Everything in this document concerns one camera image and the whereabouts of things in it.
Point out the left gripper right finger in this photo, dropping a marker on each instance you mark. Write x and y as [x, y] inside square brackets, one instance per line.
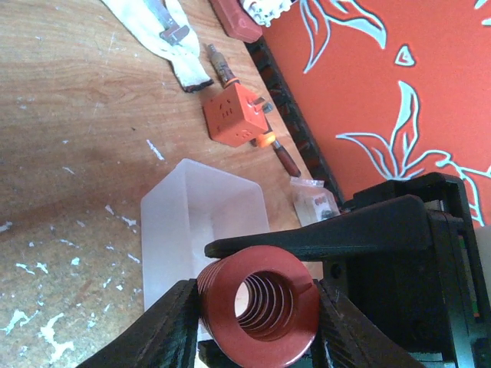
[347, 338]

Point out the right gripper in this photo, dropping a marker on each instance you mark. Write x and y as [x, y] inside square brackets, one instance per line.
[407, 257]

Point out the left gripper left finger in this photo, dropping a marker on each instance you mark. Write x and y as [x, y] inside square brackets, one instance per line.
[163, 336]

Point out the small clear parts bag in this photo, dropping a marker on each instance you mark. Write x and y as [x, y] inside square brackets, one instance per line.
[312, 201]

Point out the translucent plastic parts bin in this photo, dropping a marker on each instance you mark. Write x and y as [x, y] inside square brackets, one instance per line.
[192, 206]

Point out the orange cube block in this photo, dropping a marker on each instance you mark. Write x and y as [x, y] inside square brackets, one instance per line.
[232, 116]

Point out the red mat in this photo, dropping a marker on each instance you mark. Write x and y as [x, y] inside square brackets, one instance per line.
[235, 21]

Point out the white work glove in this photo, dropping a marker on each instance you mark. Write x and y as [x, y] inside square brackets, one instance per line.
[184, 57]

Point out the orange handled pliers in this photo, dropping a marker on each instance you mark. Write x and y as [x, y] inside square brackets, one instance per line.
[227, 77]

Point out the metal bracket on glove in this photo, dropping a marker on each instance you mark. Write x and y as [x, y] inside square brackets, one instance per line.
[172, 33]

